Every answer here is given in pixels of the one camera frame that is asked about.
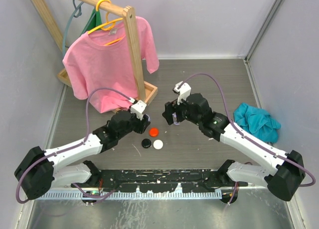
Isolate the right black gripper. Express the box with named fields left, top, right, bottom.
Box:
left=162, top=97, right=201, bottom=126

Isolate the purple earbud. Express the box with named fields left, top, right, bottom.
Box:
left=172, top=113, right=180, bottom=125

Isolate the red earbud case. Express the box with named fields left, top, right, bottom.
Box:
left=149, top=127, right=159, bottom=137

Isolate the black earbud case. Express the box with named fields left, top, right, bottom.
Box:
left=141, top=138, right=152, bottom=149

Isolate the white earbud case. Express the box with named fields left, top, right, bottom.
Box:
left=153, top=139, right=163, bottom=150

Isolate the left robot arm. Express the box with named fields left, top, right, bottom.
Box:
left=14, top=110, right=151, bottom=204

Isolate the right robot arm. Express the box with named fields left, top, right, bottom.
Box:
left=162, top=93, right=305, bottom=202

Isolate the wooden clothes rack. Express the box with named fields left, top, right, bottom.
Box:
left=31, top=0, right=158, bottom=105

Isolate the pink t-shirt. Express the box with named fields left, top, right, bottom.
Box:
left=62, top=15, right=160, bottom=114

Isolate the teal crumpled cloth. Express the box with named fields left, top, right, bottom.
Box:
left=233, top=103, right=281, bottom=144

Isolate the yellow hanger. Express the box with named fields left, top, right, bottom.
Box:
left=86, top=0, right=124, bottom=46

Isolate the green garment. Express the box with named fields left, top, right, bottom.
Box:
left=80, top=9, right=102, bottom=35

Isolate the teal hanger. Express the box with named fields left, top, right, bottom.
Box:
left=62, top=0, right=83, bottom=57

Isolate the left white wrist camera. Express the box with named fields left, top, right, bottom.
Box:
left=129, top=97, right=147, bottom=120

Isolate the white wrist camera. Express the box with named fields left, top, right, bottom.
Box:
left=173, top=81, right=191, bottom=105
left=129, top=97, right=147, bottom=120

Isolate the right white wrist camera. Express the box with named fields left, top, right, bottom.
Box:
left=173, top=81, right=191, bottom=105

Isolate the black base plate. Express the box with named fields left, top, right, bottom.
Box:
left=78, top=169, right=235, bottom=193

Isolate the white slotted cable duct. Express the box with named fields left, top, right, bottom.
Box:
left=39, top=188, right=222, bottom=200

